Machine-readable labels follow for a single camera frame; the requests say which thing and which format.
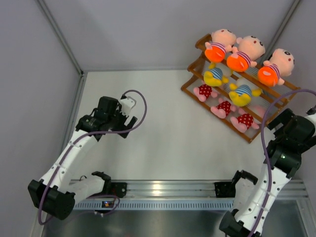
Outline brown wooden toy shelf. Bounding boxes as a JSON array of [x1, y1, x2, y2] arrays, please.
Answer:
[[181, 34, 298, 143]]

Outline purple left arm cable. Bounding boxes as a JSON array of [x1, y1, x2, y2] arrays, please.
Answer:
[[38, 89, 148, 226]]

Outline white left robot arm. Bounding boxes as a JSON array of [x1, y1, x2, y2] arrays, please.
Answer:
[[28, 95, 137, 220]]

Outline pink pig doll front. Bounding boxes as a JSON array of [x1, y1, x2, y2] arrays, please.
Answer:
[[210, 97, 238, 119]]

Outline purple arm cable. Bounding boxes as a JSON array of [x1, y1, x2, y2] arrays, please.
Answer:
[[38, 89, 148, 226], [251, 88, 316, 234]]

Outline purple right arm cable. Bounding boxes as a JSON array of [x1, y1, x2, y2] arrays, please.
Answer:
[[251, 88, 316, 234]]

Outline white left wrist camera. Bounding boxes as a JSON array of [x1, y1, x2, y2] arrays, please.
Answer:
[[119, 96, 136, 117]]

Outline yellow doll blue striped front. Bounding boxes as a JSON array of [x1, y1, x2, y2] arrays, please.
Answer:
[[203, 63, 233, 87]]

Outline boy doll orange shorts front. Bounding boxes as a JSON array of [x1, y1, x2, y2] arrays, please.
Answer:
[[257, 48, 295, 87]]

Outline large boy doll orange shorts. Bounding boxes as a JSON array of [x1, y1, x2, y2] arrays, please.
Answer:
[[204, 29, 237, 63]]

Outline pink pig doll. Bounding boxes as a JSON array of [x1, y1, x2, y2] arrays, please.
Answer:
[[210, 97, 238, 119], [230, 105, 266, 133]]

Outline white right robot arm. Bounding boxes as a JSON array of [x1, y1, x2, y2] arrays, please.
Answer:
[[219, 108, 316, 237]]

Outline yellow doll blue striped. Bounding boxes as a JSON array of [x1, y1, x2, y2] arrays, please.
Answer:
[[229, 77, 262, 107], [203, 63, 233, 87]]

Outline grey slotted cable duct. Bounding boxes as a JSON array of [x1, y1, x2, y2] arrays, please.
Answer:
[[74, 199, 233, 211]]

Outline aluminium mounting rail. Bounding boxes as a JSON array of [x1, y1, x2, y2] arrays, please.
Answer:
[[70, 179, 308, 198]]

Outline pink pig doll back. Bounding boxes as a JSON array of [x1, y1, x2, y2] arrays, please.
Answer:
[[230, 105, 266, 133]]

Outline pink pig doll facing up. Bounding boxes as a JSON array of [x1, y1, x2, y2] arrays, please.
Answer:
[[193, 84, 218, 102]]

